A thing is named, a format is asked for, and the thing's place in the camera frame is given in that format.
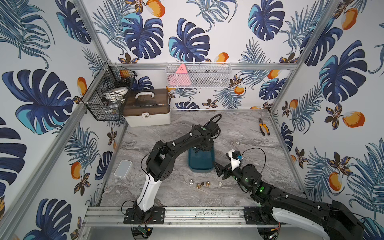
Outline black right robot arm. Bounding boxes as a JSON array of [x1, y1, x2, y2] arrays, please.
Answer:
[[215, 163, 365, 240]]

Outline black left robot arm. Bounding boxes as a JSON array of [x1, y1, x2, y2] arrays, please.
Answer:
[[136, 120, 221, 213]]

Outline teal plastic storage box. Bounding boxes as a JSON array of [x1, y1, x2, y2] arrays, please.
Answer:
[[188, 146, 215, 173]]

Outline white storage case brown lid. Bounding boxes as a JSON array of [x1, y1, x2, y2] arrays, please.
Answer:
[[122, 89, 171, 127]]

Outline orange black pliers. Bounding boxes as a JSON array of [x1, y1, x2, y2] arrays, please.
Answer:
[[259, 118, 270, 136]]

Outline pink triangle card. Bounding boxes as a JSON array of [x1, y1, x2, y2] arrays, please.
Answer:
[[169, 64, 191, 87]]

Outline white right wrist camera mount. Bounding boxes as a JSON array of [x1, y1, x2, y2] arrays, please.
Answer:
[[228, 150, 243, 171]]

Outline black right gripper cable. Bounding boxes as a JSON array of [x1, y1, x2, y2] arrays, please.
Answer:
[[238, 146, 267, 175]]

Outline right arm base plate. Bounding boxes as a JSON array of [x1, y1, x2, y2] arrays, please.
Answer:
[[244, 206, 279, 225]]

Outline white mesh wall shelf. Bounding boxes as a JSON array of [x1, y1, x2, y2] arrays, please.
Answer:
[[165, 63, 232, 88]]

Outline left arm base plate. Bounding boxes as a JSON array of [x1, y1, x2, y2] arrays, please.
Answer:
[[124, 207, 166, 225]]

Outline black wire basket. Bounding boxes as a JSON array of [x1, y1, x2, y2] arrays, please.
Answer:
[[82, 63, 138, 122]]

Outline aluminium front rail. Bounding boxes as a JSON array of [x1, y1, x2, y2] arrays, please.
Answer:
[[83, 207, 278, 227]]

